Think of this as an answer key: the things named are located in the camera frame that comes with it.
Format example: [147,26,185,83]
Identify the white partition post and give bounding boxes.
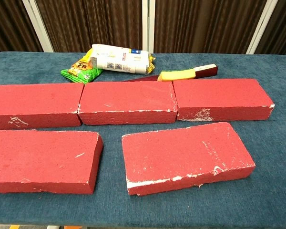
[142,0,155,53]
[245,0,279,55]
[22,0,54,52]

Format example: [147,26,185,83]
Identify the brown corrugated partition panel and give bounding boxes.
[35,0,143,53]
[0,0,43,58]
[153,0,269,54]
[255,0,286,55]

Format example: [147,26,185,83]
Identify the dark red flat stick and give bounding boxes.
[123,74,161,83]

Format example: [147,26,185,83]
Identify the red foam brick chipped white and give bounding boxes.
[121,121,256,197]

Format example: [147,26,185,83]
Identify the white snack package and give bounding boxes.
[89,43,156,74]

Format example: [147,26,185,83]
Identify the yellow green sponge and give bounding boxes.
[157,67,196,82]

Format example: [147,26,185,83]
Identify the red foam brick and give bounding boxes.
[0,129,104,195]
[77,81,179,126]
[0,83,84,131]
[173,78,276,122]

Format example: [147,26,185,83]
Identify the green yellow snack bag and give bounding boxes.
[60,53,104,84]

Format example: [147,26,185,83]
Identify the blue table cloth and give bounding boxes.
[0,51,286,229]

